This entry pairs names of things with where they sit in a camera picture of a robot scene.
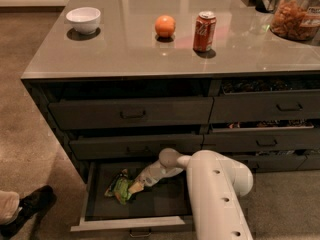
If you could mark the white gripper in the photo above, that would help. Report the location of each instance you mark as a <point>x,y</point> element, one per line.
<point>147,178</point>

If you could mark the green rice chip bag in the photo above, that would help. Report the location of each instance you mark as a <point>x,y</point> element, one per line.
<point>119,187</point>

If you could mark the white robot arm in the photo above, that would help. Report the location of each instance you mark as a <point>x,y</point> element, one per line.
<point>214,181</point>

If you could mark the open bottom left drawer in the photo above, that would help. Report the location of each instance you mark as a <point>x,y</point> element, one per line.
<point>164,207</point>

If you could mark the middle left dark drawer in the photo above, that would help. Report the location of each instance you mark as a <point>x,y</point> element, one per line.
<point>133,146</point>

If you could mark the dark drawer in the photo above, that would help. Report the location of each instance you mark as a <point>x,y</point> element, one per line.
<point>122,113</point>
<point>280,162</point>
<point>286,135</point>
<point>267,98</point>
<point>133,146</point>

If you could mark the top left dark drawer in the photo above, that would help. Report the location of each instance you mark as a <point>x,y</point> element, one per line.
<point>122,113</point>

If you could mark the middle right dark drawer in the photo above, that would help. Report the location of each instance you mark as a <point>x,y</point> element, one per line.
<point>286,135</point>

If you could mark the bottom right dark drawer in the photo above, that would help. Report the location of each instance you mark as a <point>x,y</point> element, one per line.
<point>280,162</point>

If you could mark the top right dark drawer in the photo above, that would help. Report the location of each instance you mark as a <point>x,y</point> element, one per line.
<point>267,98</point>

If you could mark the black shoe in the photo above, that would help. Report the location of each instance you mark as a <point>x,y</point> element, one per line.
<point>38,202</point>

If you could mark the light trouser leg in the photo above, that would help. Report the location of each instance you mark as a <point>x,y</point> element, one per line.
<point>9,206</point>

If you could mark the orange fruit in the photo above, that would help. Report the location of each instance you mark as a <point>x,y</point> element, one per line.
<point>165,26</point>

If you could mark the red soda can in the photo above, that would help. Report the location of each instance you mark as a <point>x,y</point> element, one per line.
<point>204,31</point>

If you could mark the white ceramic bowl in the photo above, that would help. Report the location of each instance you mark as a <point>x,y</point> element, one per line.
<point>84,20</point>

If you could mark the clear jar of snacks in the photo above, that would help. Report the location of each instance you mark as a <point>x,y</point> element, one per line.
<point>297,20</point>

